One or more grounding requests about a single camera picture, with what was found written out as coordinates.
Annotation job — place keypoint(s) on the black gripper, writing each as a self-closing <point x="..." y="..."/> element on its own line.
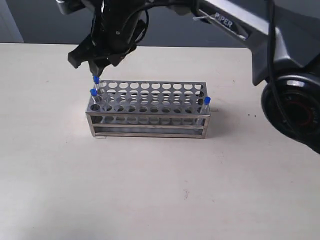
<point x="116" y="31"/>

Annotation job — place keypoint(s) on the blue capped tube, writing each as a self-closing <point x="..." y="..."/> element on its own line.
<point x="94" y="95"/>
<point x="96" y="79"/>
<point x="203" y="110"/>
<point x="97" y="88"/>

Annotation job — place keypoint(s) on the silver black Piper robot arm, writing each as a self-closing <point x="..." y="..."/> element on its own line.
<point x="285" y="48"/>

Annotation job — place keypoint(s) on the stainless steel test tube rack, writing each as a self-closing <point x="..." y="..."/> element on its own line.
<point x="160" y="109"/>

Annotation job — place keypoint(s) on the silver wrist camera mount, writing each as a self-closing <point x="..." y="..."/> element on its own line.
<point x="67" y="7"/>

